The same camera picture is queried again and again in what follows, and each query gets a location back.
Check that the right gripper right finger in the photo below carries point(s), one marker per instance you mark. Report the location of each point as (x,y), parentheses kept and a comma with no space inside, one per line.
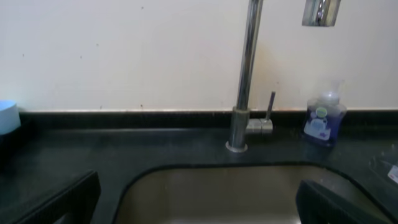
(326,208)

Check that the steel tap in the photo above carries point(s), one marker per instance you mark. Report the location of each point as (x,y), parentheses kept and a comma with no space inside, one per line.
(247,77)

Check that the steel sink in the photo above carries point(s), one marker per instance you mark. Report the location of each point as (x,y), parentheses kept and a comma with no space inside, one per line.
(217,196)

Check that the clear plastic container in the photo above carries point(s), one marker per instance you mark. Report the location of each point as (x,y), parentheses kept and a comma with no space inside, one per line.
(388,168)

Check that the blue cup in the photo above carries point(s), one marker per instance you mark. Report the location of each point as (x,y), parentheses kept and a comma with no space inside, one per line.
(7,118)

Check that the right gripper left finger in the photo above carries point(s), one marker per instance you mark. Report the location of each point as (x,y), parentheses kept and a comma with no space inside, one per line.
(71,202)

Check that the blue soap bottle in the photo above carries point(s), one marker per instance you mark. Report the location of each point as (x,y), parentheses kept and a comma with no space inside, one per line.
(323,124)

